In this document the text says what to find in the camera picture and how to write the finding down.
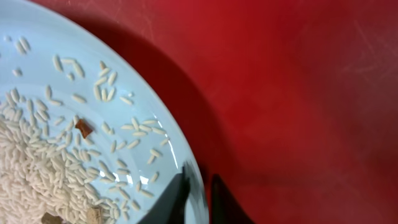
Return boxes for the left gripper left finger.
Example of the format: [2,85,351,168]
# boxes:
[138,172,190,224]

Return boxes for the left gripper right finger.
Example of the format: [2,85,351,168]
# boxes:
[211,174,254,224]

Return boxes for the light blue plate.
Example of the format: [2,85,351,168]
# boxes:
[0,0,210,224]

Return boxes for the food scraps on plate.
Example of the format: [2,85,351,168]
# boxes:
[0,35,170,224]

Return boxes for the red serving tray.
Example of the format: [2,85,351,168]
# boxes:
[42,0,397,223]

